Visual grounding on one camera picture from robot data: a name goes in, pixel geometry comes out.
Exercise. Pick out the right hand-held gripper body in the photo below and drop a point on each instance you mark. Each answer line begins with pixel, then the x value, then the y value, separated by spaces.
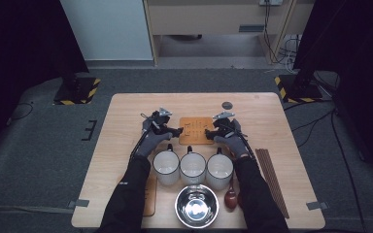
pixel 223 124

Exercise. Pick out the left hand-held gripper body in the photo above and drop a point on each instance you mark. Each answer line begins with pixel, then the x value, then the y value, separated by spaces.
pixel 157 121

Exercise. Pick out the square wooden coaster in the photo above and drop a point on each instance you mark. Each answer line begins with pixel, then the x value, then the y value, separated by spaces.
pixel 151 197
pixel 195 131

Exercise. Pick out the stainless steel bowl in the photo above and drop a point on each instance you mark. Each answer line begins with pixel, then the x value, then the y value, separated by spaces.
pixel 196 207

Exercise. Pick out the row of brown chopsticks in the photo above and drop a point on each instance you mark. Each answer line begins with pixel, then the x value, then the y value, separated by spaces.
pixel 273 181

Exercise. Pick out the person's left hand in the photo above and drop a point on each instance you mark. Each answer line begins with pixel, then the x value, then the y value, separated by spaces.
pixel 150 144

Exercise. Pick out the person's right hand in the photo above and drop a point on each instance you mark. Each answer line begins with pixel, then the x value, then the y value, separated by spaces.
pixel 238 144

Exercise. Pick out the grey round table grommet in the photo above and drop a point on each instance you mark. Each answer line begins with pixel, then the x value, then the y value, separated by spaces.
pixel 227 105

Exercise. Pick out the white mug with black rim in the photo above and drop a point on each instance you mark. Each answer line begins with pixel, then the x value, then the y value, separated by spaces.
pixel 166 166
pixel 192 168
pixel 219 170

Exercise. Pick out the black stand with striped base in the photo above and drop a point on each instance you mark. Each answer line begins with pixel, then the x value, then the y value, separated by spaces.
pixel 299 89
pixel 77 92

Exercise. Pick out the white cabinet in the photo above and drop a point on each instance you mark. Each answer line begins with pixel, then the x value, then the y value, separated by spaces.
pixel 107 29

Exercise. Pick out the beige wooden desk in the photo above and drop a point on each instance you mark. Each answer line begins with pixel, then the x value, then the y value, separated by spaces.
pixel 207 19

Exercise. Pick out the grey tape strip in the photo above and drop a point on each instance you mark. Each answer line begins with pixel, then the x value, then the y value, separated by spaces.
pixel 317 205

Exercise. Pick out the white power strip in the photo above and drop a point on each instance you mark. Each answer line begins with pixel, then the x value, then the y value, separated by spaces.
pixel 271 2

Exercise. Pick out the black curtain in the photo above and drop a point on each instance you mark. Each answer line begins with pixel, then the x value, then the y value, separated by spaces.
pixel 362 48
pixel 19 48

